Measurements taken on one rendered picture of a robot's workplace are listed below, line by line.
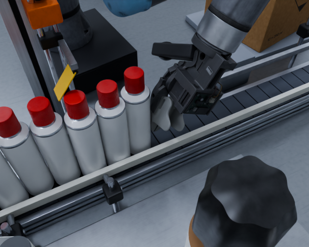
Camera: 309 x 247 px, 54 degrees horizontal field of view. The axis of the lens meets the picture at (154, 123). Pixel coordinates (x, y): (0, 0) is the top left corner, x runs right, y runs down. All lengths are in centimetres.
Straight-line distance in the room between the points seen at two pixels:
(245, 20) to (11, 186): 45
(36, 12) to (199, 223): 34
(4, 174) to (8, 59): 56
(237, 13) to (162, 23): 65
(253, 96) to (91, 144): 43
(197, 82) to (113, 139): 18
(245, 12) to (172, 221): 36
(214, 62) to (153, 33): 58
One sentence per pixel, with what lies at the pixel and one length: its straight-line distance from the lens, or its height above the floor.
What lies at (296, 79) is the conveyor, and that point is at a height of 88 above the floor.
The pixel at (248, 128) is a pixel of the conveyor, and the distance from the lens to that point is 74.
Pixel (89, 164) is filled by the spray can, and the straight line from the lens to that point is 56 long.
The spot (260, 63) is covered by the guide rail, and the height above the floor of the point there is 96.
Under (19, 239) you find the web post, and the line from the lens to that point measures 38.
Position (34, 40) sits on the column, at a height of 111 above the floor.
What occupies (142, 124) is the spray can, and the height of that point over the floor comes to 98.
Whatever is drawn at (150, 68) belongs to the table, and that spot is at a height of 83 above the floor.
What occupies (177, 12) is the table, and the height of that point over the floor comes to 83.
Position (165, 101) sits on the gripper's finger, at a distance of 56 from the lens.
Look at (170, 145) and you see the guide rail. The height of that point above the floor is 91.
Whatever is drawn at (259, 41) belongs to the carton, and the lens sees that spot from 97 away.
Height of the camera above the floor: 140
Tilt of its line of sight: 49 degrees down
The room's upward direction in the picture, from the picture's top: straight up
